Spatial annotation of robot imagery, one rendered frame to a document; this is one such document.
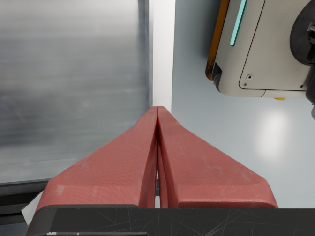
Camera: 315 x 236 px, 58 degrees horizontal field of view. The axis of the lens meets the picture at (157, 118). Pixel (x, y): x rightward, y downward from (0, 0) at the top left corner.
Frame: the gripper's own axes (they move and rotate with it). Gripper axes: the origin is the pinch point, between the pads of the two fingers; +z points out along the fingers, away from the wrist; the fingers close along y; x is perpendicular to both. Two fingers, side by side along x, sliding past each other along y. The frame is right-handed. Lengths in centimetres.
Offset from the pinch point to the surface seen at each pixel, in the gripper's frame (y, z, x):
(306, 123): -87, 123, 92
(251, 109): -50, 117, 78
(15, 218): 20.4, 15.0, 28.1
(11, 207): 20.8, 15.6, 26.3
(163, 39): -0.7, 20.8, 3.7
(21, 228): 22.1, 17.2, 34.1
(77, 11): 8.0, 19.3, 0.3
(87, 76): 8.0, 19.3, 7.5
